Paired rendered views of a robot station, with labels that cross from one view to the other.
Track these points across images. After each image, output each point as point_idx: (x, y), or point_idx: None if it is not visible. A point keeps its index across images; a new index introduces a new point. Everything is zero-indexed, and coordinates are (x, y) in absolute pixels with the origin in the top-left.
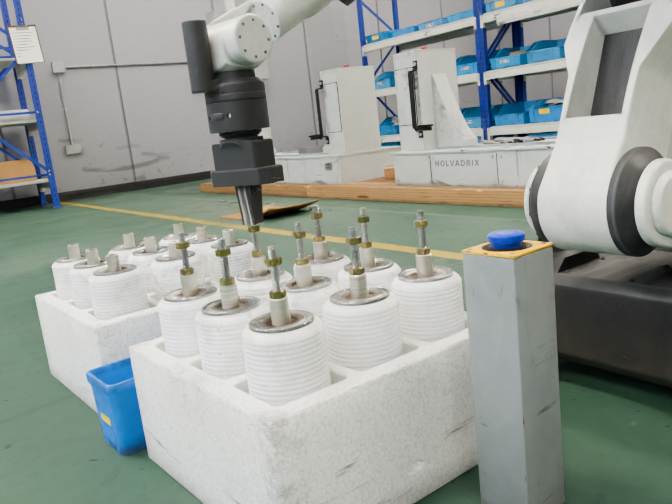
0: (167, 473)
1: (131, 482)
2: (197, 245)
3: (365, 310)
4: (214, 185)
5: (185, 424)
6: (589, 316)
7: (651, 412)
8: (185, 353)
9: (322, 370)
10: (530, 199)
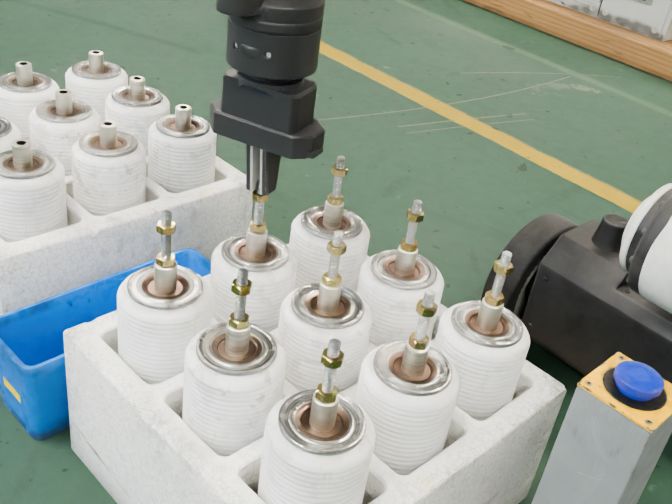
0: (101, 485)
1: (55, 495)
2: (131, 110)
3: (425, 406)
4: (216, 130)
5: (151, 475)
6: (639, 356)
7: (670, 471)
8: (152, 370)
9: (363, 486)
10: (638, 245)
